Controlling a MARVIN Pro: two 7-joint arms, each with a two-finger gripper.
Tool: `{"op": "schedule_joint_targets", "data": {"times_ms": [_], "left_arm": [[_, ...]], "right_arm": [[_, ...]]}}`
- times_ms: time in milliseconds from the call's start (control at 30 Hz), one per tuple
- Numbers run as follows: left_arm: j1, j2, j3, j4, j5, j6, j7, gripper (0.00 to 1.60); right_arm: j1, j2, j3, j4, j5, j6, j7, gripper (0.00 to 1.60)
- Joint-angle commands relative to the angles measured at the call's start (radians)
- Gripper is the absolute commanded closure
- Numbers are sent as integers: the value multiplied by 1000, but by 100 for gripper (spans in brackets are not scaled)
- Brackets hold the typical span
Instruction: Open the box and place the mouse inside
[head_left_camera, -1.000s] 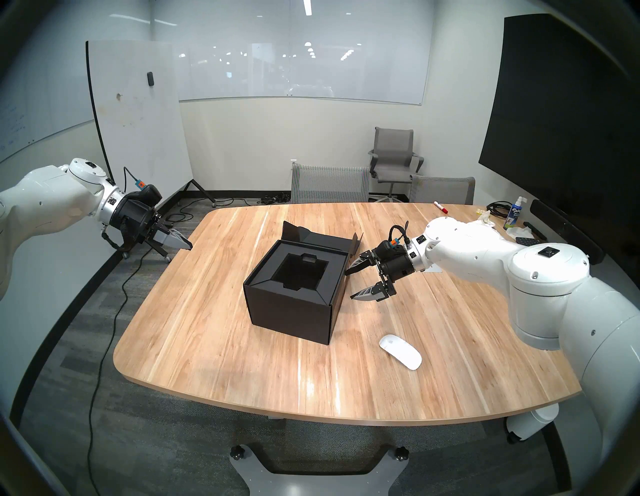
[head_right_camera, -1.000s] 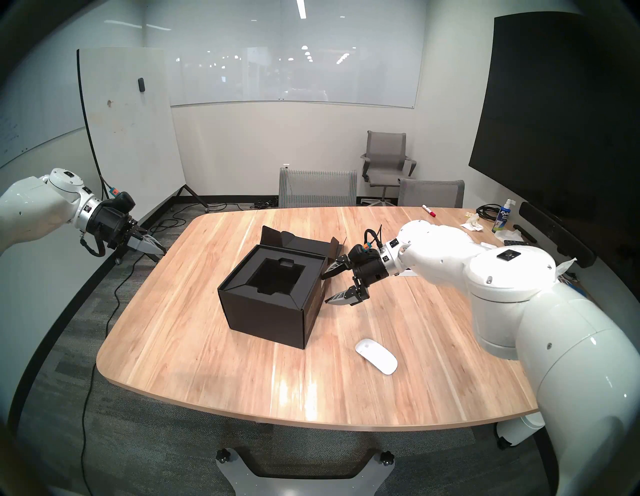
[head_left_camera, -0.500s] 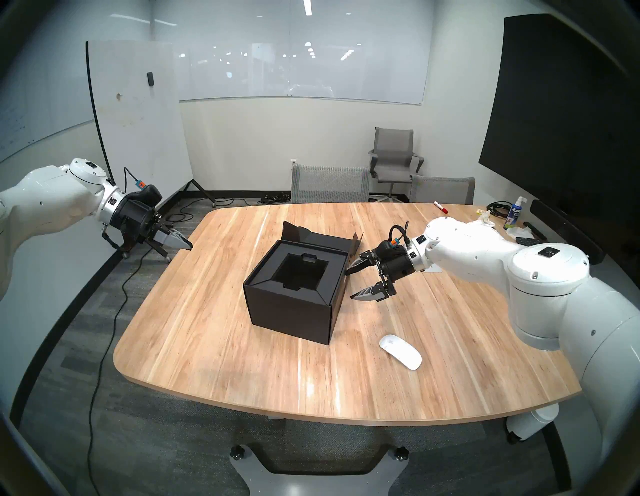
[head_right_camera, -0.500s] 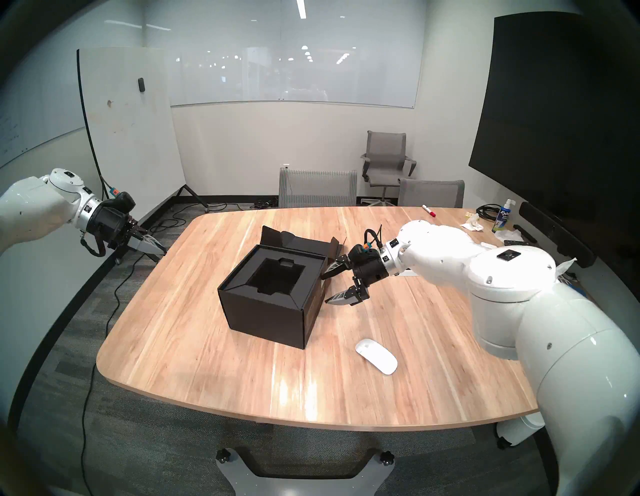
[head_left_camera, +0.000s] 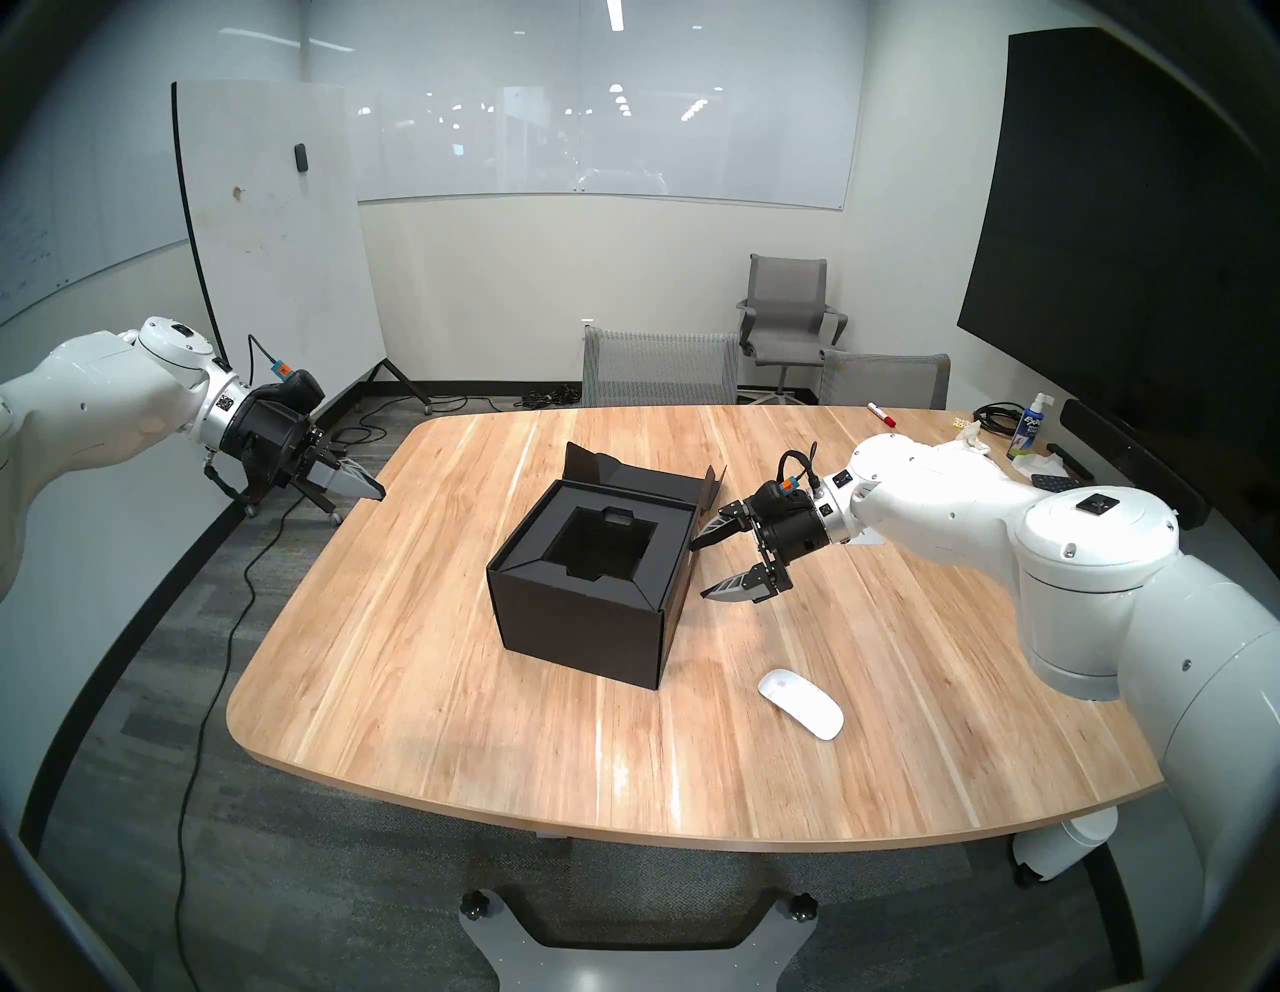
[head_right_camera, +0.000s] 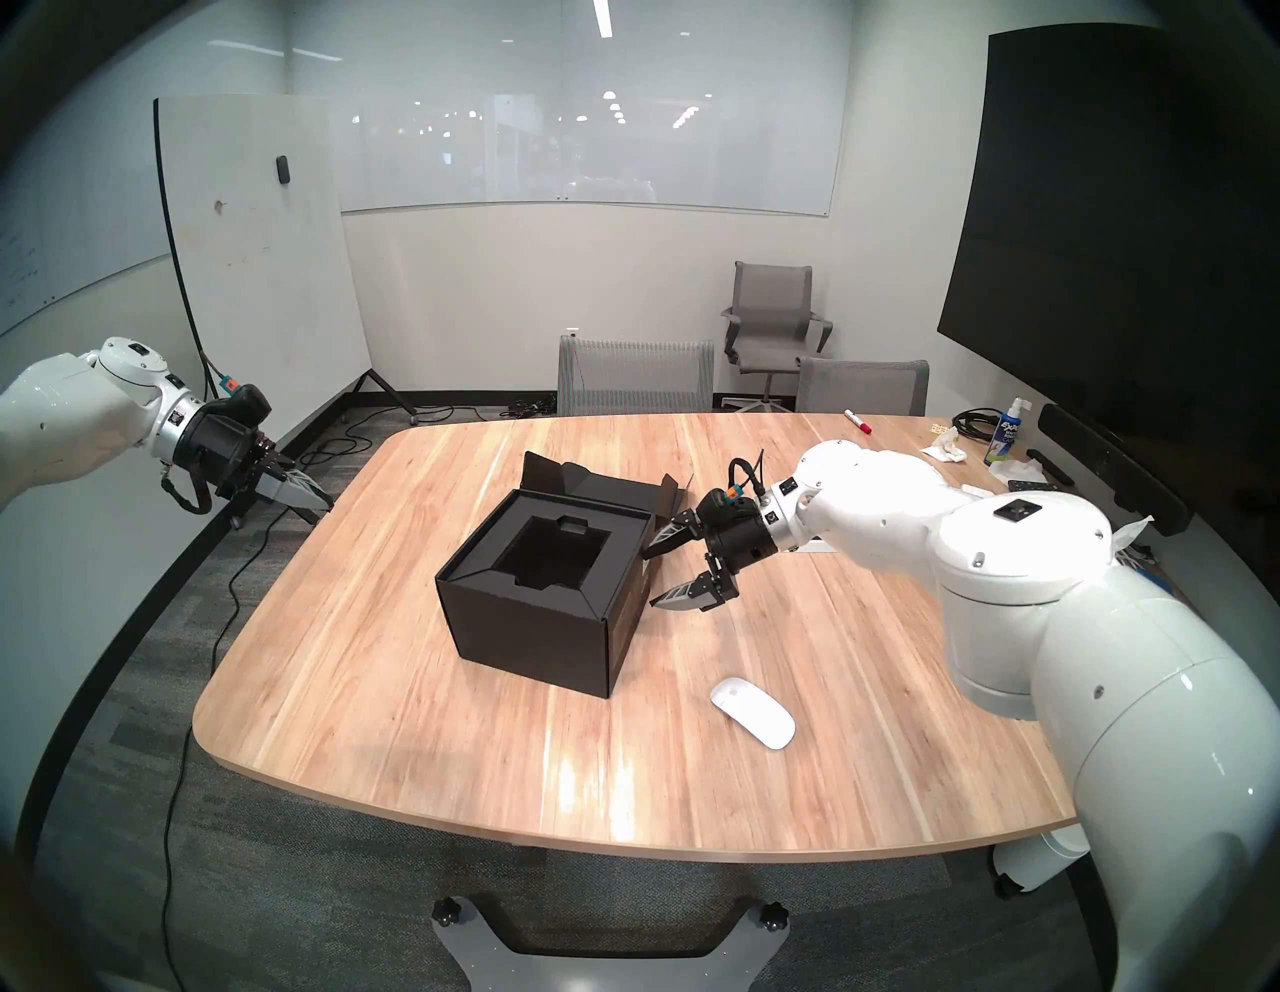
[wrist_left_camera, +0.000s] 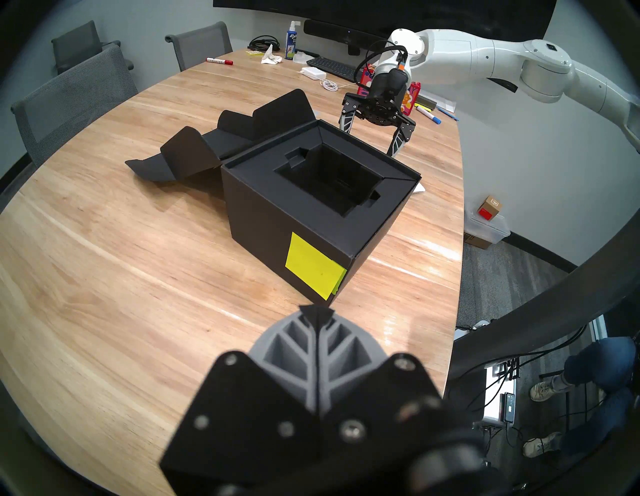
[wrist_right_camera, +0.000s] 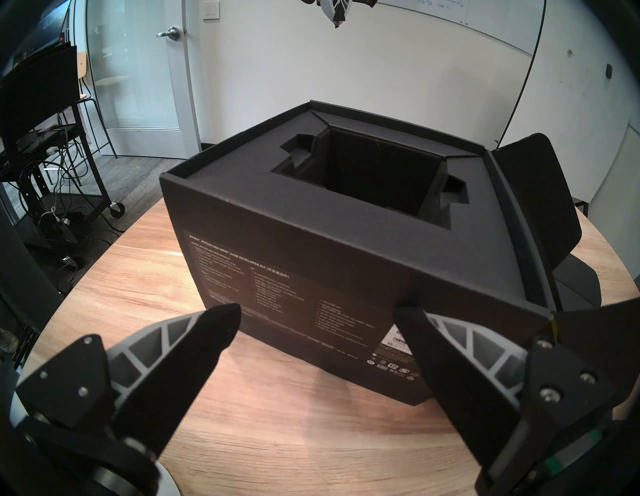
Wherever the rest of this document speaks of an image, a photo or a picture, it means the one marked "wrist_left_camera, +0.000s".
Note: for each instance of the crumpled white tissue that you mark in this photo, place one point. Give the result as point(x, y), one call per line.
point(270, 57)

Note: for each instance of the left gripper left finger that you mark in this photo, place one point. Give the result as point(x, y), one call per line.
point(250, 410)

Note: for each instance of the red whiteboard marker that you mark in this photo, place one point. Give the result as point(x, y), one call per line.
point(220, 61)

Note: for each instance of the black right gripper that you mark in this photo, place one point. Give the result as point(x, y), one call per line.
point(380, 110)

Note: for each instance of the grey office chair with armrests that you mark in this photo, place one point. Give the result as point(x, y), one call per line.
point(80, 42)

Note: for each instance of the black cardboard box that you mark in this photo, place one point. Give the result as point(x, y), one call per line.
point(260, 215)

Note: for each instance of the large black wall screen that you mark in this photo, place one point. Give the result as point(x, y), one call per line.
point(375, 12)

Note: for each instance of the black keyboard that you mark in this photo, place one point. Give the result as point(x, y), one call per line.
point(332, 67)

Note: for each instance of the chartreuse sticky note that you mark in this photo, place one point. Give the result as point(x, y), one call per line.
point(312, 267)

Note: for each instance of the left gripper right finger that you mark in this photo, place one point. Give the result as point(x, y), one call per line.
point(365, 395)

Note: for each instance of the flat white tissue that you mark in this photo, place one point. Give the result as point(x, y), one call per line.
point(301, 57)

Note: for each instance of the whiteboard cleaner spray bottle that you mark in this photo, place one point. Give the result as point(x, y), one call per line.
point(291, 42)

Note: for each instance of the white floor power unit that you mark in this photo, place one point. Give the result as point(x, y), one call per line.
point(500, 395)

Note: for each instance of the small brown carton red label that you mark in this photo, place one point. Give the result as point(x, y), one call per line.
point(489, 208)

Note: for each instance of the grey ribbed mesh chair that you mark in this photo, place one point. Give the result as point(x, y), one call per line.
point(75, 105)

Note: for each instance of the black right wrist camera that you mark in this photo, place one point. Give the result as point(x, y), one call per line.
point(391, 85)

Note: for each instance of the white power adapter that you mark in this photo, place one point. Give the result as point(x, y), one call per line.
point(312, 74)

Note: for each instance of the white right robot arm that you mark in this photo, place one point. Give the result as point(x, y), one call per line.
point(475, 55)

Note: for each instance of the brown cardboard box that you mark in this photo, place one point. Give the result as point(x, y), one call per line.
point(477, 241)

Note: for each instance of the white computer mouse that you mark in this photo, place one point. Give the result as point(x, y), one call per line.
point(419, 188)

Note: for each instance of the grey fabric chair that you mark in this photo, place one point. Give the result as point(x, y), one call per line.
point(202, 45)

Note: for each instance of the black eraser block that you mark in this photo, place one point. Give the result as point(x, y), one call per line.
point(426, 102)

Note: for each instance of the colourful red tissue box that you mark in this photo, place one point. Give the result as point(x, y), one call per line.
point(412, 97)

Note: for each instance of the blue jeans leg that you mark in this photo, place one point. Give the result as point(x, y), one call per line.
point(600, 420)
point(605, 360)

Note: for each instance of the blue pen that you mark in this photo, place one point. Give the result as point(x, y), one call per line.
point(447, 114)

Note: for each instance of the clear plastic container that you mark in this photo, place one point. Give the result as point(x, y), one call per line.
point(492, 227)

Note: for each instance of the beige sneaker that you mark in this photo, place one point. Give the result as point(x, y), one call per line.
point(540, 446)
point(547, 391)

